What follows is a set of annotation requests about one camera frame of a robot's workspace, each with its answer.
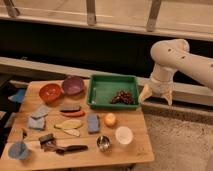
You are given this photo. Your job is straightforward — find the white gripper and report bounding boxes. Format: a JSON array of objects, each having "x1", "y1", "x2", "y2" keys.
[{"x1": 139, "y1": 77, "x2": 173, "y2": 106}]

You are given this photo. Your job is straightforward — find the blue grey cloth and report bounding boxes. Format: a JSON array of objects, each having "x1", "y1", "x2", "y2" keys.
[{"x1": 31, "y1": 105, "x2": 51, "y2": 119}]

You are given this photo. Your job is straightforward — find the yellow banana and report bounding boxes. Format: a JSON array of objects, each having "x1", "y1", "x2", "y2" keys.
[{"x1": 54, "y1": 119, "x2": 83, "y2": 130}]

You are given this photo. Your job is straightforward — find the white plastic cup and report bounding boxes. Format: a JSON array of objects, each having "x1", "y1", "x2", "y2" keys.
[{"x1": 115, "y1": 126, "x2": 133, "y2": 145}]

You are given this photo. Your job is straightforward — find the green plastic tray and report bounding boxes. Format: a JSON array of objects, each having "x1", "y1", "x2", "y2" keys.
[{"x1": 87, "y1": 75, "x2": 139, "y2": 110}]

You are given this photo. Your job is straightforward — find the wooden cutting board table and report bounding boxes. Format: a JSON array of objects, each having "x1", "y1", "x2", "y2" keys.
[{"x1": 0, "y1": 79, "x2": 155, "y2": 171}]

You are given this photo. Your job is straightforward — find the pale banana peel piece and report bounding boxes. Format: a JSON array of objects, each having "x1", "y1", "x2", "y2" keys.
[{"x1": 63, "y1": 129, "x2": 80, "y2": 137}]

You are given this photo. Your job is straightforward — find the orange peach fruit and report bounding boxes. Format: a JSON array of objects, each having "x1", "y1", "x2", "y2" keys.
[{"x1": 104, "y1": 113, "x2": 117, "y2": 127}]

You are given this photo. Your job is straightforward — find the grey blue sponge block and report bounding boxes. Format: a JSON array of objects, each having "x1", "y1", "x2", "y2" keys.
[{"x1": 60, "y1": 104, "x2": 80, "y2": 112}]

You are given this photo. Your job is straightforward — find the light blue cloth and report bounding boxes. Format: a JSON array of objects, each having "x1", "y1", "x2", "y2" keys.
[{"x1": 28, "y1": 117, "x2": 45, "y2": 130}]

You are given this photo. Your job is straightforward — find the blue cup with utensil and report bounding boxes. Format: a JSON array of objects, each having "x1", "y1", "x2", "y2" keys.
[{"x1": 8, "y1": 130, "x2": 29, "y2": 160}]

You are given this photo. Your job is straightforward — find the blue cloth off table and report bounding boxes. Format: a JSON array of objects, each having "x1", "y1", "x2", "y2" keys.
[{"x1": 9, "y1": 89, "x2": 26, "y2": 103}]

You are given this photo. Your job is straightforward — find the purple bowl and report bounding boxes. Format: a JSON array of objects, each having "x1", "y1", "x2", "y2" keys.
[{"x1": 62, "y1": 76, "x2": 84, "y2": 95}]

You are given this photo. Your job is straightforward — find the shiny metal cup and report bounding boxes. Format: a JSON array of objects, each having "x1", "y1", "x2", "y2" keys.
[{"x1": 97, "y1": 136, "x2": 111, "y2": 152}]

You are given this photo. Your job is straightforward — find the orange bowl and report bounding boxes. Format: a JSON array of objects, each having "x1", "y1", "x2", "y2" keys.
[{"x1": 39, "y1": 83, "x2": 62, "y2": 103}]

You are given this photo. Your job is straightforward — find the blue sponge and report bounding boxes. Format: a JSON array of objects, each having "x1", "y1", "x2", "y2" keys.
[{"x1": 87, "y1": 114, "x2": 100, "y2": 134}]

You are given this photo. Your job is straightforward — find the dark red grapes bunch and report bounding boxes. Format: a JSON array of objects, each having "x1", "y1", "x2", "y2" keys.
[{"x1": 111, "y1": 91, "x2": 134, "y2": 105}]

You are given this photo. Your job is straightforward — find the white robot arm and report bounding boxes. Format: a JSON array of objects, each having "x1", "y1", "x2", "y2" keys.
[{"x1": 138, "y1": 39, "x2": 213, "y2": 105}]

